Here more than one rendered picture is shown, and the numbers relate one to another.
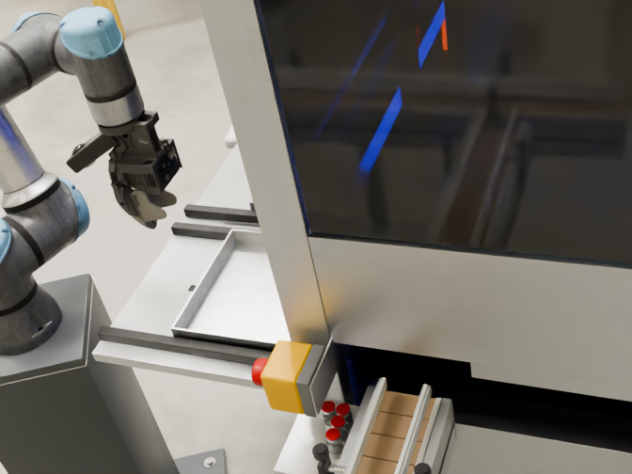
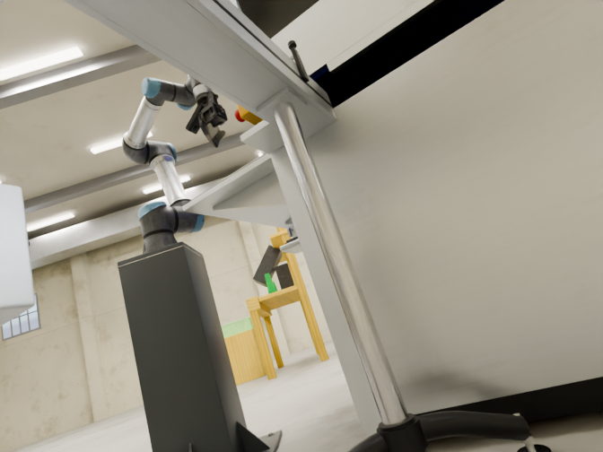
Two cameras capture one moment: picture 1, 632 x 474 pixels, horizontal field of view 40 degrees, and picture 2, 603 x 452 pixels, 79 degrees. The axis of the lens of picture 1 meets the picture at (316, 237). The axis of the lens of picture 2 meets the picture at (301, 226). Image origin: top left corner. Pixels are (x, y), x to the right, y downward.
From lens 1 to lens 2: 1.58 m
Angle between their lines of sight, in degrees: 55
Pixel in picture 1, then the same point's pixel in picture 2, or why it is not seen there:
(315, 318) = not seen: hidden behind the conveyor
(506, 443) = (359, 101)
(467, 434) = (341, 111)
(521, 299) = (331, 13)
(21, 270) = (166, 216)
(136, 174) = (208, 114)
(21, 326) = (159, 239)
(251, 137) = not seen: hidden behind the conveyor
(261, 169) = not seen: hidden behind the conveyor
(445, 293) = (305, 35)
